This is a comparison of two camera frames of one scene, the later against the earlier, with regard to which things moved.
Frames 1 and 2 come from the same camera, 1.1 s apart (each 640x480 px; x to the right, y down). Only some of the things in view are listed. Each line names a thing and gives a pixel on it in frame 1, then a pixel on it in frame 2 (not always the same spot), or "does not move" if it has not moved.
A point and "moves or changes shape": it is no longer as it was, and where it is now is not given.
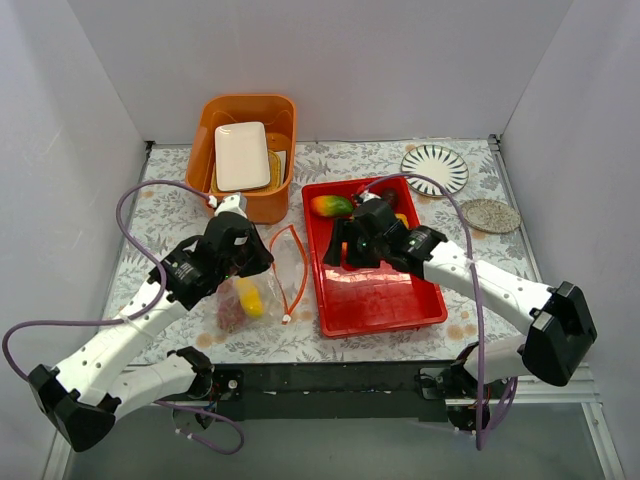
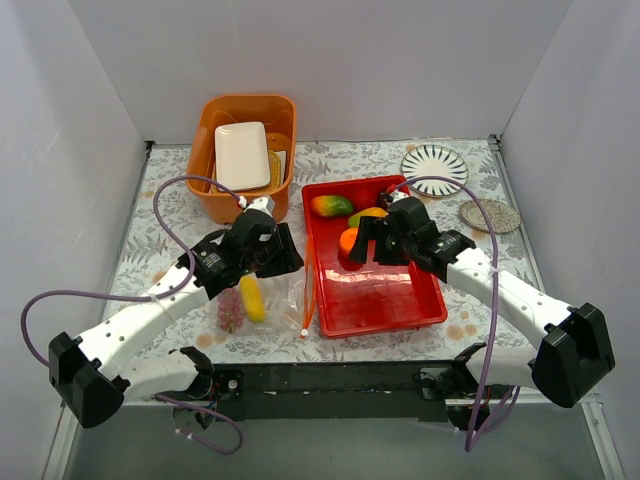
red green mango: x=331 y=205 does not move
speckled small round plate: x=491 y=216 does not move
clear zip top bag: x=266 y=298 moves or changes shape
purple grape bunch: x=231 y=314 does not move
